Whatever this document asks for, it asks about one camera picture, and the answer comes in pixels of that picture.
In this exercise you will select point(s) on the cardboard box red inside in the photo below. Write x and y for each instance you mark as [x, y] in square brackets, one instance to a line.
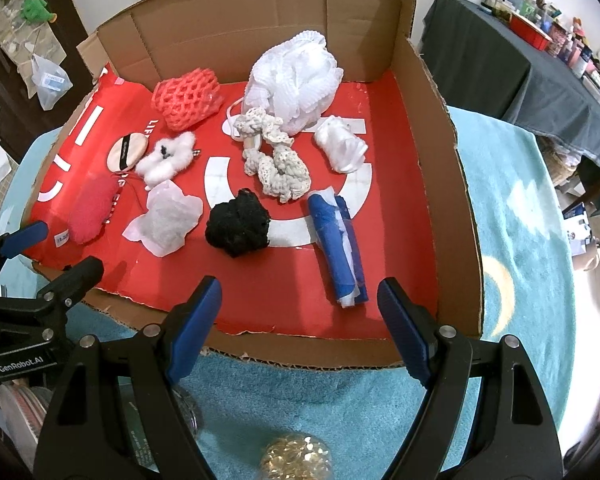
[290, 290]

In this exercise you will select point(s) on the blue and white cloth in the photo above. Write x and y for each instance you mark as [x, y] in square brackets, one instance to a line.
[330, 240]

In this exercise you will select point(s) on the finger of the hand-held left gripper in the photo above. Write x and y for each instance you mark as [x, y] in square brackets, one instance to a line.
[25, 237]
[77, 272]

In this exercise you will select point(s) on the cream crochet scrunchie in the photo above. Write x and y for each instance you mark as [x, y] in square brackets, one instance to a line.
[280, 170]

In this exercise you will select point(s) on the large glass jar metal lid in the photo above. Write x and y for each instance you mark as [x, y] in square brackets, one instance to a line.
[185, 412]

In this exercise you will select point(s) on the orange-red foam net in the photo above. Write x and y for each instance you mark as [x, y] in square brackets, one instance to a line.
[187, 100]

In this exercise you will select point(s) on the small jar of gold bits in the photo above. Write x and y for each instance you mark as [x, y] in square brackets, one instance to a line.
[295, 457]

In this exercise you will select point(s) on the red plastic container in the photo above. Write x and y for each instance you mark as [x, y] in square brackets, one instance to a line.
[527, 27]

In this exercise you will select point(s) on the white mesh bath loofah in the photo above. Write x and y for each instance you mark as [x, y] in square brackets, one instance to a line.
[295, 80]

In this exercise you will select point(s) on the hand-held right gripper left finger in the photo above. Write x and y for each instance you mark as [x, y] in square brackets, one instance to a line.
[195, 330]

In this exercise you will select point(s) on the beige hanging organizer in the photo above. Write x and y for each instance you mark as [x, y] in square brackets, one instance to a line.
[10, 35]

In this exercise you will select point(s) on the dark brown door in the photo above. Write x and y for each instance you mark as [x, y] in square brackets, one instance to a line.
[72, 20]

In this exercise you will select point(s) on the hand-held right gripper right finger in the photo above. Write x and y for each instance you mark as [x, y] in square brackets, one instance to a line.
[405, 330]

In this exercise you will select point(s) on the green plush toy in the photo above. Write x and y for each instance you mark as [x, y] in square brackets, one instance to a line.
[35, 7]

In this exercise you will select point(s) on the beige powder puff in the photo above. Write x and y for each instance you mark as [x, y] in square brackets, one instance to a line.
[122, 155]

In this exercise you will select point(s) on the row of cosmetic bottles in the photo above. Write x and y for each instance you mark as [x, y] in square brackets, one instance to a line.
[575, 50]

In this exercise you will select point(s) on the blue and white carton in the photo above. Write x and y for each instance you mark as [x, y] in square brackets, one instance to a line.
[577, 232]

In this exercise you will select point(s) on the clear plastic bag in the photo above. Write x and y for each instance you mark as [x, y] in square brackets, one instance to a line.
[50, 82]

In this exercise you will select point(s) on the white tissue sheet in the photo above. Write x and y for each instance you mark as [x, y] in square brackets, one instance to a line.
[167, 217]

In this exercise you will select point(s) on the white fluffy hair clip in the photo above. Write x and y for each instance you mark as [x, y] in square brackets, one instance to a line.
[165, 162]

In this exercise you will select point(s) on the black scrunchie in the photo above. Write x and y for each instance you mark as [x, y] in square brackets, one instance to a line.
[237, 225]

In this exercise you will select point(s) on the red fuzzy pad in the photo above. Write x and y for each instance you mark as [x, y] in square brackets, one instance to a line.
[92, 210]

